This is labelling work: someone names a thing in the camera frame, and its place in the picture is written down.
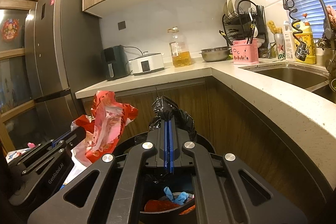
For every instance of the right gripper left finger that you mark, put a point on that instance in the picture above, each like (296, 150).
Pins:
(108, 191)

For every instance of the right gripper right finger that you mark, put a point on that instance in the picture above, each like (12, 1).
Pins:
(226, 190)

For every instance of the pink plastic bag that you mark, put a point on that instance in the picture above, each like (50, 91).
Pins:
(31, 145)

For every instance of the red printed plastic bag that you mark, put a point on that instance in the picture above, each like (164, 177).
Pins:
(103, 128)

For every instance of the black plastic bag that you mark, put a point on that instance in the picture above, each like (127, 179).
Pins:
(165, 109)

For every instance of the black trash bin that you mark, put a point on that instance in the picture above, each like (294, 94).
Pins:
(159, 177)

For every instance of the blue glove in bin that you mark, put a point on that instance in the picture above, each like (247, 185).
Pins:
(176, 198)

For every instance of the wooden lower cabinet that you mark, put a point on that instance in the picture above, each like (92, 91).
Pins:
(233, 125)

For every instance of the dark grey refrigerator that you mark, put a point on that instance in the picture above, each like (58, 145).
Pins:
(63, 56)

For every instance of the black air fryer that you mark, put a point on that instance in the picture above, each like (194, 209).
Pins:
(115, 63)

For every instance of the white electric cooker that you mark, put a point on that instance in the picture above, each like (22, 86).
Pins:
(148, 63)

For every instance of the steel mixing bowl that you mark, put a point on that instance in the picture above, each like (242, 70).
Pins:
(215, 54)

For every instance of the pink utensil holder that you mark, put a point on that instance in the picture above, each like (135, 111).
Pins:
(244, 53)

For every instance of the cooking oil bottle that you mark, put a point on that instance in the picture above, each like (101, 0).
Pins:
(179, 49)

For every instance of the steel sink basin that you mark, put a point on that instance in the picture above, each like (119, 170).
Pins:
(309, 77)

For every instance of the white cleaner bottle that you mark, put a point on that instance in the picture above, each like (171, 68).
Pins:
(289, 42)

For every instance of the glass wooden door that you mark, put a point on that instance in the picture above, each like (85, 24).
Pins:
(19, 121)

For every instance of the black dish rack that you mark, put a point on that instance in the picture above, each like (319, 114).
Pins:
(238, 16)

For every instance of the yellow detergent bottle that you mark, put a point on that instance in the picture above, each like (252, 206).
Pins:
(304, 43)

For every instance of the dark wall socket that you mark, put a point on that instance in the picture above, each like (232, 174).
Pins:
(122, 25)

